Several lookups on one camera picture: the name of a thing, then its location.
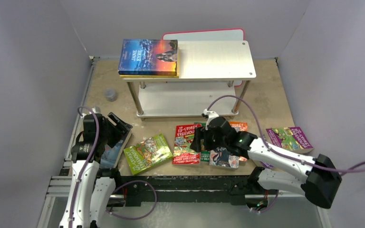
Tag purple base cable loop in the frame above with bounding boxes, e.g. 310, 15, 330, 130
103, 180, 158, 221

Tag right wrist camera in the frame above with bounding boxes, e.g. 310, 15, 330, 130
202, 109, 219, 127

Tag small clear plastic cup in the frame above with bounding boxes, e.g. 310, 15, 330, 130
103, 88, 117, 102

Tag white two-tier metal shelf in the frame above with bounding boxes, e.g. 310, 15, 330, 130
123, 40, 256, 119

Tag yellow book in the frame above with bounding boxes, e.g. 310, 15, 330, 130
118, 48, 178, 77

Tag Nineteen Eighty-Four blue book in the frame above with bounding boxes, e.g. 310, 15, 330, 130
99, 125, 133, 169

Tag purple Treehouse book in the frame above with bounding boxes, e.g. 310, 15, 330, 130
265, 127, 314, 154

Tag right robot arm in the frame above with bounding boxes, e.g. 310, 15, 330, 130
190, 117, 342, 209

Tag black aluminium base frame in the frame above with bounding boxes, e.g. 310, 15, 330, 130
44, 175, 297, 209

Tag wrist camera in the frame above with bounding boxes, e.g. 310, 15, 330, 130
202, 109, 219, 127
89, 106, 101, 114

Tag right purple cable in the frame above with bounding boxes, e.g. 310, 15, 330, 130
206, 95, 365, 176

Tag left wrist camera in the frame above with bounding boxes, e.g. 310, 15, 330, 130
89, 106, 101, 114

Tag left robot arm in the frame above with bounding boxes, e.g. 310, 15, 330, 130
59, 113, 133, 228

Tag green 65-Storey Treehouse book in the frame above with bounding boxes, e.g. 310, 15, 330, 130
123, 134, 173, 175

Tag orange Treehouse book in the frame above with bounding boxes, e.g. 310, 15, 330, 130
229, 121, 248, 165

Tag red 13-Storey Treehouse book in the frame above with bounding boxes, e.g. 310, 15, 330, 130
172, 123, 201, 166

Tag Jane Eyre book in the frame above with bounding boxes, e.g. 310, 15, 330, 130
118, 39, 179, 77

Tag dark green Treehouse book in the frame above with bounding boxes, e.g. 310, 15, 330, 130
200, 140, 210, 164

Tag Little Women book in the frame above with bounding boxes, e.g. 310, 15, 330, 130
209, 147, 239, 170

